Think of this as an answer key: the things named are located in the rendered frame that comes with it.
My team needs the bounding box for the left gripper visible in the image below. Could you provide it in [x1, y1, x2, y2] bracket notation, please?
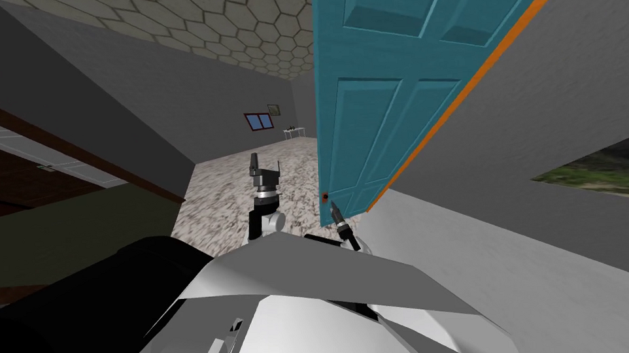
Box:
[248, 152, 282, 190]

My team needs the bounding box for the window with green landscape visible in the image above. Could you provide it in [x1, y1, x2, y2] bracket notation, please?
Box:
[530, 130, 629, 207]

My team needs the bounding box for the white panelled door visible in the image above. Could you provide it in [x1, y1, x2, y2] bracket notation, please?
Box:
[0, 110, 129, 193]

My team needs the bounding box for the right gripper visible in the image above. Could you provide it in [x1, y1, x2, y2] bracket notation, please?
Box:
[329, 199, 349, 227]

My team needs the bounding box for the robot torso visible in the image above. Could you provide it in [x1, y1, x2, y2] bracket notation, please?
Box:
[125, 222, 520, 353]

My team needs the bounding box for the red framed blue window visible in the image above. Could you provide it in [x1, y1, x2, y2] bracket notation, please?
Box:
[244, 112, 276, 133]

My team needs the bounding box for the teal panelled door leaf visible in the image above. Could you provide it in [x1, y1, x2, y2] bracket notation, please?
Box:
[312, 0, 575, 230]

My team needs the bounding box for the small white table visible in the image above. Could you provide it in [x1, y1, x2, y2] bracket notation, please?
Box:
[282, 124, 307, 142]

